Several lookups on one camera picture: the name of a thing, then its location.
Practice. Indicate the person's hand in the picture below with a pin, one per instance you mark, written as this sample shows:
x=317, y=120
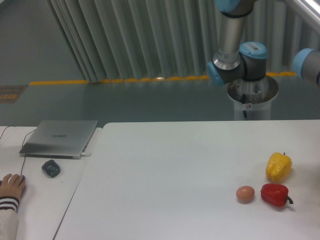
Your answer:
x=12, y=186

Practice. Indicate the white striped sleeve forearm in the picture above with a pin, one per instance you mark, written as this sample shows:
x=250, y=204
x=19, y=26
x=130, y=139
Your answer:
x=8, y=217

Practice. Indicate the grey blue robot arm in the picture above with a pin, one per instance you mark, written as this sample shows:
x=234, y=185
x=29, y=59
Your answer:
x=248, y=60

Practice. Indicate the silver closed laptop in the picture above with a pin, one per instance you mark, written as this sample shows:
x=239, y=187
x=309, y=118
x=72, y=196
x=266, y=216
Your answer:
x=59, y=139

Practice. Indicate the white usb plug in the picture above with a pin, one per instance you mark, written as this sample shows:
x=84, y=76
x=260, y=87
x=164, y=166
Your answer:
x=86, y=154

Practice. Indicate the grey pleated curtain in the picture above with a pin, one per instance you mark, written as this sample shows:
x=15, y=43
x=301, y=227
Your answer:
x=137, y=39

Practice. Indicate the brown egg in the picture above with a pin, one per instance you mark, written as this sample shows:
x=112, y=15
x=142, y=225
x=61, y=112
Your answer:
x=245, y=193

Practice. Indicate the red bell pepper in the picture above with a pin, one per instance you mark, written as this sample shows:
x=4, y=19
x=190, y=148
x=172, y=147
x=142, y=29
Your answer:
x=275, y=194

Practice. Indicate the yellow bell pepper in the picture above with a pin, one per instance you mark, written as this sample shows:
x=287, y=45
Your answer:
x=278, y=167

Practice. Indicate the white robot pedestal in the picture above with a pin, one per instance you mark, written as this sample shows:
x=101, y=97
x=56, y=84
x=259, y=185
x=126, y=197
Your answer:
x=252, y=100

